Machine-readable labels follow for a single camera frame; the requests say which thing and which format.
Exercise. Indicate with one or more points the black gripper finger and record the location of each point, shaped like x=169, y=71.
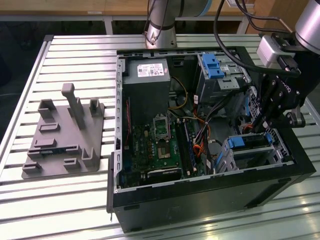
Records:
x=267, y=95
x=275, y=112

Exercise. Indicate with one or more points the hard disk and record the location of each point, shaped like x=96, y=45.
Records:
x=237, y=143

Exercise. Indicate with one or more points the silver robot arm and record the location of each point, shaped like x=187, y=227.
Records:
x=162, y=27

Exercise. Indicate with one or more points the metal disk bay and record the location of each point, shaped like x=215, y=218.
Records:
x=281, y=147

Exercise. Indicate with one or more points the black RAM slot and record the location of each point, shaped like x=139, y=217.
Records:
x=184, y=147
x=181, y=147
x=188, y=147
x=191, y=147

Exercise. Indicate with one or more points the metal optical drive cage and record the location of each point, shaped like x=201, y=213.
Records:
x=227, y=83

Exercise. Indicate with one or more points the blue plastic drive latch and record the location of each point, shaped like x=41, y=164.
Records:
x=212, y=67

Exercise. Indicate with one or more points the metal locking lever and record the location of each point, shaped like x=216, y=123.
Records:
x=170, y=130

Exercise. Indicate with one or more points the grey power supply unit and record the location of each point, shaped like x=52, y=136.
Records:
x=147, y=92

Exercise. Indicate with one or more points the black graphics card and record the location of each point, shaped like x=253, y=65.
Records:
x=163, y=173

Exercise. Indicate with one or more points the green motherboard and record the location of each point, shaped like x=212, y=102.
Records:
x=145, y=150

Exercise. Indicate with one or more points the black PC case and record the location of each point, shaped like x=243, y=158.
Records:
x=175, y=207

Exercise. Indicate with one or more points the grey parts rack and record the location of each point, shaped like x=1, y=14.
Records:
x=70, y=140

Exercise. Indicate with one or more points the wooden workbench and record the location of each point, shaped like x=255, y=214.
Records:
x=75, y=6

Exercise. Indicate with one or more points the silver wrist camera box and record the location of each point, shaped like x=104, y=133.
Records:
x=267, y=51

